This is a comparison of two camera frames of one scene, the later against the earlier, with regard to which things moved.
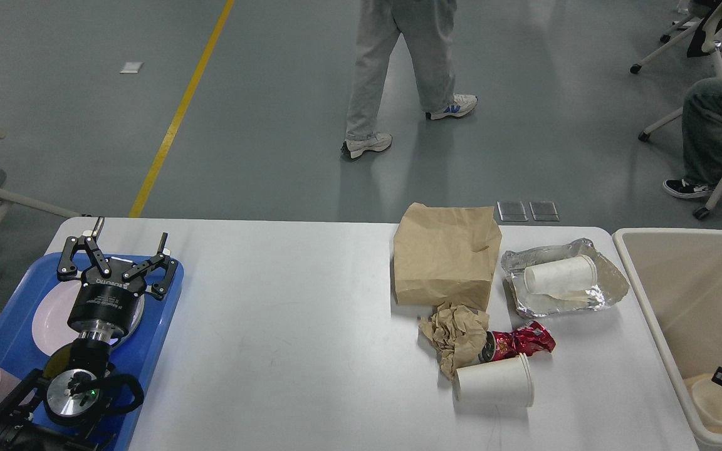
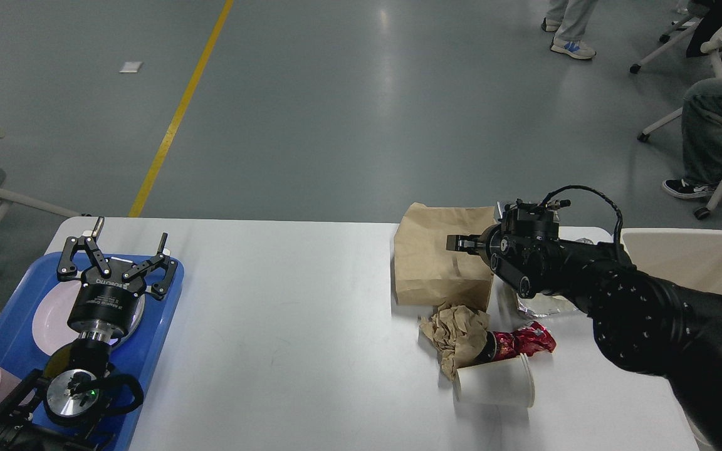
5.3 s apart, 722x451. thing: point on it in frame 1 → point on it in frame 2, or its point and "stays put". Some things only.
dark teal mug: (57, 362) stays put
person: (428, 27) → (568, 19)
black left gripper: (108, 297) stays put
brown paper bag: (445, 254) stays put
